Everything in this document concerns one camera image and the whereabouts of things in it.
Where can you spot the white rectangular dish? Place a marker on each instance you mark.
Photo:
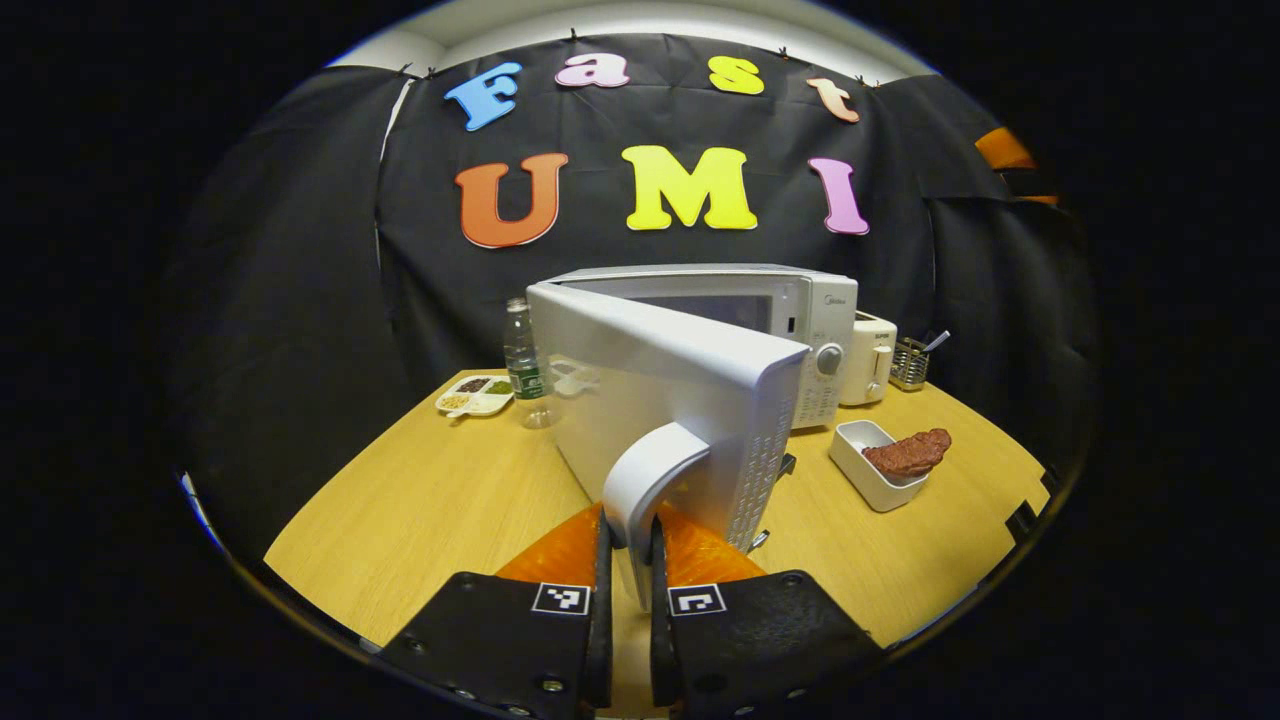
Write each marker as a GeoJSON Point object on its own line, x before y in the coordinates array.
{"type": "Point", "coordinates": [855, 450]}

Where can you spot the red meat steak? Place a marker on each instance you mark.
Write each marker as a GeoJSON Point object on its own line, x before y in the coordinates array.
{"type": "Point", "coordinates": [910, 453]}

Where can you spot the metal spoon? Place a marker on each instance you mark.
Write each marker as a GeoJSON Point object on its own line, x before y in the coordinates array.
{"type": "Point", "coordinates": [937, 341]}

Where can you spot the black table edge bracket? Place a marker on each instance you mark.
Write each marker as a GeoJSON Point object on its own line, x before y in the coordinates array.
{"type": "Point", "coordinates": [1022, 522]}

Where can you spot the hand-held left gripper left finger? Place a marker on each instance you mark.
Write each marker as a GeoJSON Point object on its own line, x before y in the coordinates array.
{"type": "Point", "coordinates": [603, 620]}

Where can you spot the white divided snack plate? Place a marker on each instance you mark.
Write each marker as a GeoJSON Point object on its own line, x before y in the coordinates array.
{"type": "Point", "coordinates": [475, 395]}

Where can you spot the clear plastic water bottle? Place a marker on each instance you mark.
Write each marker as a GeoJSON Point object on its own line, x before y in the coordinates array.
{"type": "Point", "coordinates": [522, 370]}

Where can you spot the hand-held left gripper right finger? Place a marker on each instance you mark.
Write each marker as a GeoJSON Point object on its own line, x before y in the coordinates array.
{"type": "Point", "coordinates": [658, 640]}

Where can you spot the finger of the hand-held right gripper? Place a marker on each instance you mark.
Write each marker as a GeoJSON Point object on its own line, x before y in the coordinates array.
{"type": "Point", "coordinates": [1040, 200]}
{"type": "Point", "coordinates": [1003, 150]}

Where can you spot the white microwave oven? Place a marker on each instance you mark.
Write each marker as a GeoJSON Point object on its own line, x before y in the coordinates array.
{"type": "Point", "coordinates": [680, 380]}

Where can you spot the white toaster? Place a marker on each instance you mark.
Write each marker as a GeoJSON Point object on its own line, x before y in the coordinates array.
{"type": "Point", "coordinates": [868, 360]}

